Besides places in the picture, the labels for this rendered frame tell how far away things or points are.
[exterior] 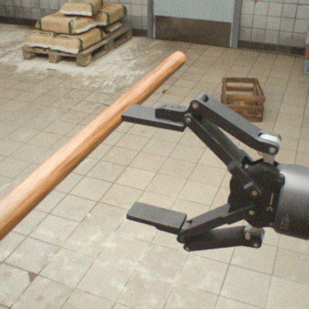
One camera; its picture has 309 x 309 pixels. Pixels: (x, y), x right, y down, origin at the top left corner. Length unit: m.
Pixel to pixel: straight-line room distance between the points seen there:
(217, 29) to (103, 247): 3.56
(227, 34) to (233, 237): 4.70
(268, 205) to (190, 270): 1.57
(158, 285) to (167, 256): 0.19
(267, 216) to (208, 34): 4.78
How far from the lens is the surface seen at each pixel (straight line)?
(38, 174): 0.46
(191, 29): 5.24
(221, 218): 0.48
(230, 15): 5.08
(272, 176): 0.44
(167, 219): 0.52
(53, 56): 4.64
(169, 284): 1.95
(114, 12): 5.08
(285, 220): 0.43
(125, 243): 2.14
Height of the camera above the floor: 1.46
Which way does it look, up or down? 31 degrees down
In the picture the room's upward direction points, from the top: straight up
